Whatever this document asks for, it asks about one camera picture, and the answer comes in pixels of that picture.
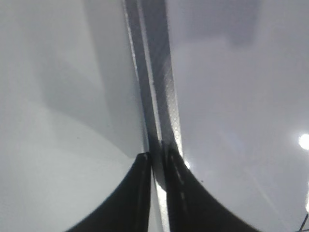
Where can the white framed whiteboard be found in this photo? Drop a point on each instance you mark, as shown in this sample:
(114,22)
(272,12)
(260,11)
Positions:
(226,83)

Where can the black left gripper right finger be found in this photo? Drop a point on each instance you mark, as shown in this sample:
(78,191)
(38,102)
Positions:
(191,208)

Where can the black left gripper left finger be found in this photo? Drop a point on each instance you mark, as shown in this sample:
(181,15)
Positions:
(127,208)

